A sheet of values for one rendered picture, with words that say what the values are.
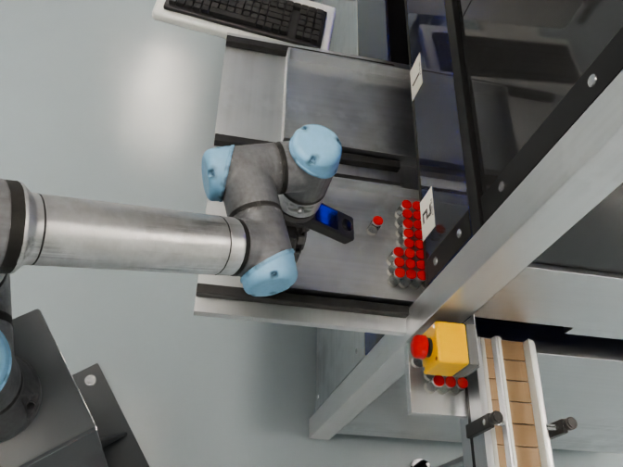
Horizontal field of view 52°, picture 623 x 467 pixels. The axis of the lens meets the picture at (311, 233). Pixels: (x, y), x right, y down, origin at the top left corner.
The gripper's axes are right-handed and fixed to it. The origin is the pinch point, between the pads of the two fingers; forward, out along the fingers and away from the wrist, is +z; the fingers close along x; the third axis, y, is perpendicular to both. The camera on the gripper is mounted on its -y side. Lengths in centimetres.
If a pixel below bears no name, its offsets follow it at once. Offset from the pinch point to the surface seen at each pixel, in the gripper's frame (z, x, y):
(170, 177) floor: 92, -75, 29
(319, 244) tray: 3.4, -5.6, -6.8
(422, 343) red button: -9.9, 18.1, -21.5
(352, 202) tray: 3.4, -16.5, -13.8
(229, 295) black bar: 1.6, 8.1, 10.0
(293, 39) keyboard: 10, -67, -1
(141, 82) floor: 92, -117, 45
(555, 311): -15.7, 12.5, -43.5
